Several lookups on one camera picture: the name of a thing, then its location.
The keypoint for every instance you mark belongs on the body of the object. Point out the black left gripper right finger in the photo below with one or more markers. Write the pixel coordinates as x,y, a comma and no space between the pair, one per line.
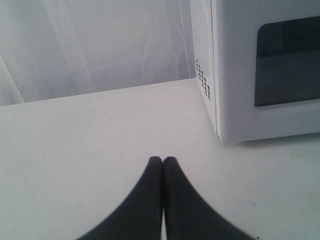
187,215

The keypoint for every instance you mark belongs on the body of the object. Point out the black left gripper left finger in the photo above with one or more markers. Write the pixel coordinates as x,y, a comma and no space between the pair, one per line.
140,215

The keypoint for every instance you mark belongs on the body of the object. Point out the white microwave door with handle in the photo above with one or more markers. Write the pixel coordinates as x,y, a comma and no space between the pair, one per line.
267,68

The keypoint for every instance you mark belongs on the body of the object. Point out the white microwave oven body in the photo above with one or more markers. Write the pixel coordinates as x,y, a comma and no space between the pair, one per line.
202,30

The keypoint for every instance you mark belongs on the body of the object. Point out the white backdrop curtain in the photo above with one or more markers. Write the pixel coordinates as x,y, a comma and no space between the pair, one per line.
58,48

